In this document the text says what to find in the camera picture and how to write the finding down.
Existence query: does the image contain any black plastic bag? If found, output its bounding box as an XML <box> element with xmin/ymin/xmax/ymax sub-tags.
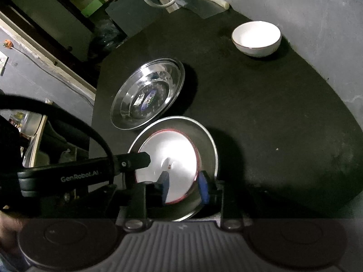
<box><xmin>91</xmin><ymin>20</ymin><xmax>125</xmax><ymax>54</ymax></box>

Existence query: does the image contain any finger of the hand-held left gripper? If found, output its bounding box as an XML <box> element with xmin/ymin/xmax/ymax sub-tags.
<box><xmin>113</xmin><ymin>151</ymin><xmax>151</xmax><ymax>175</ymax></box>

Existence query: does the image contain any white cylindrical stick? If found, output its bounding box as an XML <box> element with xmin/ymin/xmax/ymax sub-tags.
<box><xmin>196</xmin><ymin>0</ymin><xmax>229</xmax><ymax>10</ymax></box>

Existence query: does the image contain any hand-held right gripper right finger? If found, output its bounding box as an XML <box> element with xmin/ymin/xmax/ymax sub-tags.
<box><xmin>198</xmin><ymin>171</ymin><xmax>246</xmax><ymax>230</ymax></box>

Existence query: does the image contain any white red-rimmed plate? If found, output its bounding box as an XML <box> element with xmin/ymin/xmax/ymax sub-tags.
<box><xmin>135</xmin><ymin>130</ymin><xmax>200</xmax><ymax>204</ymax></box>

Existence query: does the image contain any stainless steel bowl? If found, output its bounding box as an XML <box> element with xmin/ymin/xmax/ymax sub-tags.
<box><xmin>128</xmin><ymin>116</ymin><xmax>219</xmax><ymax>222</ymax></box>

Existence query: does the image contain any white wall cable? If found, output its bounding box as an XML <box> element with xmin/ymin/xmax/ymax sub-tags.
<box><xmin>11</xmin><ymin>45</ymin><xmax>97</xmax><ymax>97</ymax></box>

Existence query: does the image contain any green box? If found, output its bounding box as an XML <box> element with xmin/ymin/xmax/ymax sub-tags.
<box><xmin>81</xmin><ymin>0</ymin><xmax>107</xmax><ymax>17</ymax></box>

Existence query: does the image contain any wooden counter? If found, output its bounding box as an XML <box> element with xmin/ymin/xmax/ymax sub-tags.
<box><xmin>21</xmin><ymin>113</ymin><xmax>48</xmax><ymax>168</ymax></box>

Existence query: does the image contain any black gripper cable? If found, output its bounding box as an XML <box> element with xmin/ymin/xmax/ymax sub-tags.
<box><xmin>0</xmin><ymin>93</ymin><xmax>120</xmax><ymax>183</ymax></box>

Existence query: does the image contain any white ceramic bowl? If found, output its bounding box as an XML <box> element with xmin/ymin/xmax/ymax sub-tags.
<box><xmin>231</xmin><ymin>21</ymin><xmax>282</xmax><ymax>58</ymax></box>

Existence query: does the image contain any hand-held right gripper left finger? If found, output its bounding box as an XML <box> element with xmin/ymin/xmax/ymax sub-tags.
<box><xmin>116</xmin><ymin>171</ymin><xmax>171</xmax><ymax>230</ymax></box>

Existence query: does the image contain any grey cabinet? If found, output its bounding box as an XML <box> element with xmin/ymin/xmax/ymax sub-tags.
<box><xmin>105</xmin><ymin>0</ymin><xmax>171</xmax><ymax>37</ymax></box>

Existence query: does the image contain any stainless steel plate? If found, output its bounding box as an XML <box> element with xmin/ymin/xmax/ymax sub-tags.
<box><xmin>110</xmin><ymin>57</ymin><xmax>185</xmax><ymax>131</ymax></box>

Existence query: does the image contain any steel cleaver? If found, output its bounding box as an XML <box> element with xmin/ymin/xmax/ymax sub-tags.
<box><xmin>197</xmin><ymin>0</ymin><xmax>226</xmax><ymax>20</ymax></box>

